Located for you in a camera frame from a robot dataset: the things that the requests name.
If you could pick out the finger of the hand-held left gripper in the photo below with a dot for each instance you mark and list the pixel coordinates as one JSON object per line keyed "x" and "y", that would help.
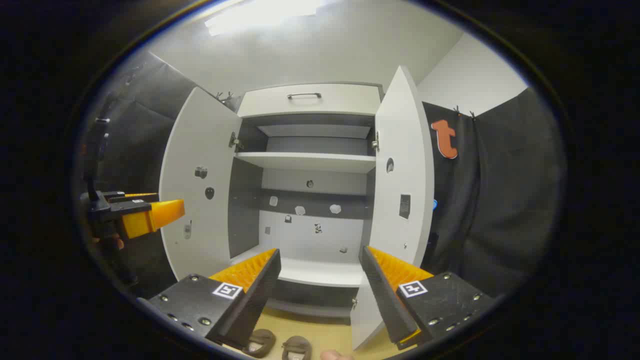
{"x": 160, "y": 215}
{"x": 130, "y": 196}

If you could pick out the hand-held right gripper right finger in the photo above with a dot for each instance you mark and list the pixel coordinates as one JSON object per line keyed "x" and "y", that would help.
{"x": 382, "y": 295}

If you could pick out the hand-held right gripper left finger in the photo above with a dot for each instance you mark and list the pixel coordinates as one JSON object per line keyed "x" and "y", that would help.
{"x": 260, "y": 290}

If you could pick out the white shoe cabinet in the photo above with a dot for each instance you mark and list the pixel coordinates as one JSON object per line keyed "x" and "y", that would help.
{"x": 320, "y": 272}

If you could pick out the white shoe cabinet door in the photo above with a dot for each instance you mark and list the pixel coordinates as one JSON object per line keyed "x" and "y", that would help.
{"x": 400, "y": 150}
{"x": 200, "y": 130}

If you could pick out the metal door hinge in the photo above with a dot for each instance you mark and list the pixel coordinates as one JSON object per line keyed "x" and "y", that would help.
{"x": 235, "y": 141}
{"x": 375, "y": 141}

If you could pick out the white cabinet shelf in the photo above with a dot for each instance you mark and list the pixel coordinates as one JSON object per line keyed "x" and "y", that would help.
{"x": 305, "y": 162}

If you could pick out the white cabinet drawer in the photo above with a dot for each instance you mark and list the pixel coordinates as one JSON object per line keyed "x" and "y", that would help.
{"x": 350, "y": 100}

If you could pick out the black backdrop cloth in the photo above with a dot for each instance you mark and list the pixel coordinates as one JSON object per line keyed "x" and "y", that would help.
{"x": 500, "y": 200}

